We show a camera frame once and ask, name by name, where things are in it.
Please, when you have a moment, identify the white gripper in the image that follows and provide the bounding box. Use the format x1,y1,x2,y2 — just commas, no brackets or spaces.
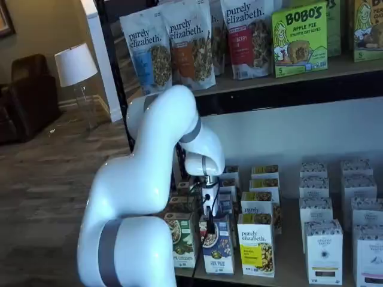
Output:
202,184,222,237

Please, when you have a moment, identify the blue white oatmeal box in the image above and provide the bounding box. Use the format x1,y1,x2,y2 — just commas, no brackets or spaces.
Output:
220,178,241,196
199,213,236,274
218,191,234,215
223,164,241,181

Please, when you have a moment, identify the green white oatmeal box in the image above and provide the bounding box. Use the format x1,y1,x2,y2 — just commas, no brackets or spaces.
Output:
168,195,194,215
177,181,196,199
163,212,197,269

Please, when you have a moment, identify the yellow white oatmeal box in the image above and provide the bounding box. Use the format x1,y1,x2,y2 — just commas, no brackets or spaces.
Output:
240,191,283,235
251,164,280,181
248,178,281,196
236,212,275,278

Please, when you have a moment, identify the white tea box black band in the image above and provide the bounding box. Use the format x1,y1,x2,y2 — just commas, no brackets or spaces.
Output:
303,218,345,286

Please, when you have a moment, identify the white tea box pink band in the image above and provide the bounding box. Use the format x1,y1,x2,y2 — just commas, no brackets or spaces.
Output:
355,239,383,287

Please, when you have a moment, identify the green Bobo's apple pie box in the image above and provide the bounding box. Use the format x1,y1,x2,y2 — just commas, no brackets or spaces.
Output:
270,0,329,80

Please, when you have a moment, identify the white granola bag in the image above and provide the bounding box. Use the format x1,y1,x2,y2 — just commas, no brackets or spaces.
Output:
209,0,229,77

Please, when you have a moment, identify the granola bag orange label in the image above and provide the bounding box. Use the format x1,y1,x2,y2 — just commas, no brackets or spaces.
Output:
161,0,217,91

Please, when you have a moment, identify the granola bag red label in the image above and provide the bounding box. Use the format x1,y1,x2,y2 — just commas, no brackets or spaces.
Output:
220,0,274,81

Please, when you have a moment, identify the granola bag blue label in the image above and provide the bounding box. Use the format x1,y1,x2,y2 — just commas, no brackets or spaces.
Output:
119,8,174,97

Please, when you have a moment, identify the white shade floor lamp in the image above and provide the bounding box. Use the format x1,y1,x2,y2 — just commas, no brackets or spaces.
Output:
54,42,99,131

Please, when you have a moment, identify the dark brown armchair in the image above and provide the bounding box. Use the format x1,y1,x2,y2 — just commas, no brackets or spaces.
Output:
0,53,62,146

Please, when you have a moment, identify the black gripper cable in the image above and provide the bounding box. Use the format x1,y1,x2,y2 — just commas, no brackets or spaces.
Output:
179,177,224,277

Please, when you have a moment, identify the black frame wooden shelf unit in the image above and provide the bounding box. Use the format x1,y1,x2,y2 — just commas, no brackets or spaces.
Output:
95,0,383,287

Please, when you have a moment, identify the dark framed wall picture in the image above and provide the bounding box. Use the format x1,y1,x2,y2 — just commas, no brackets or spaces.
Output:
0,0,17,38

